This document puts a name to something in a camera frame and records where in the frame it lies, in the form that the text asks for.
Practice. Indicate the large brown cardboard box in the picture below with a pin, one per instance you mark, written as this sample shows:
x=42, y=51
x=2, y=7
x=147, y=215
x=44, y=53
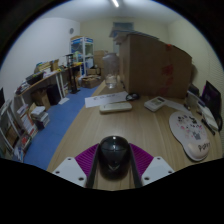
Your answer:
x=150, y=66

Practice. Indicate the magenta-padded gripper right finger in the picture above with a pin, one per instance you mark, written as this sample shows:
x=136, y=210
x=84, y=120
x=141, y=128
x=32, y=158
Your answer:
x=156, y=168

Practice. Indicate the tall cardboard box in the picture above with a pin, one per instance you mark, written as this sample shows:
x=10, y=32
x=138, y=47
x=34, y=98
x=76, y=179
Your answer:
x=100, y=59

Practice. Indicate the black chair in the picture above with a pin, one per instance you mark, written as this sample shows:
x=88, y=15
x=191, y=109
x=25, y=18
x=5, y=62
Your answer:
x=211, y=95

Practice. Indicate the ceiling light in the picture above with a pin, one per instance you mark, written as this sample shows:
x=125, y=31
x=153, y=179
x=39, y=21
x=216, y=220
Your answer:
x=115, y=3

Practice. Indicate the long wooden side desk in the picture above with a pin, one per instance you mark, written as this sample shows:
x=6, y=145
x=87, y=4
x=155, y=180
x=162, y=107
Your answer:
x=43, y=78

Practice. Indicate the white book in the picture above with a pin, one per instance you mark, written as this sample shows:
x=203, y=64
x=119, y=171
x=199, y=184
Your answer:
x=208, y=113

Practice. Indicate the wall window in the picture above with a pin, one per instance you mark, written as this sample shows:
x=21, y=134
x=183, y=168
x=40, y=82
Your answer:
x=123, y=26

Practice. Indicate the black computer tower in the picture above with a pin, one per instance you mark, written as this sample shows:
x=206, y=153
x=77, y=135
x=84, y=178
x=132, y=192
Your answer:
x=54, y=94

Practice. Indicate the clear glass jar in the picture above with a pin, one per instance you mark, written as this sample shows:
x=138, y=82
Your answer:
x=110, y=70

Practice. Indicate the low white bookshelf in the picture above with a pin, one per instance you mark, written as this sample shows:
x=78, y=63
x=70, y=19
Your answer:
x=16, y=133

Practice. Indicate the black stand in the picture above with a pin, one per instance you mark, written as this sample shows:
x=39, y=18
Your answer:
x=71, y=73

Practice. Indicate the black computer mouse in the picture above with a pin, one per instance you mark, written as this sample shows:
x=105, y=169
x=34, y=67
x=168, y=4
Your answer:
x=114, y=156

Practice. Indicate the white remote with display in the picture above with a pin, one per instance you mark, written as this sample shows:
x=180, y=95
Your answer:
x=155, y=103

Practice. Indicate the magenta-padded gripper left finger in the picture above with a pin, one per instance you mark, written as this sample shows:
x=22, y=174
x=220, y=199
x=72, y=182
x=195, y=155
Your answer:
x=71, y=170

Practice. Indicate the blue and white shelf unit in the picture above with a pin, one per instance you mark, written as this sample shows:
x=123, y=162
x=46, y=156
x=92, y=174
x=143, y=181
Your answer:
x=81, y=53

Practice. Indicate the white printed mouse pad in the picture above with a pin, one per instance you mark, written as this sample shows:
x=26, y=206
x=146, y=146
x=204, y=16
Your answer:
x=190, y=133

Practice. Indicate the open cardboard box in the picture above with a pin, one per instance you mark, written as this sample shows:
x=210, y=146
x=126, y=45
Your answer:
x=90, y=81

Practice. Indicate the stack of books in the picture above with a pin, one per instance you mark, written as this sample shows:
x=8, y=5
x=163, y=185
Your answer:
x=40, y=116

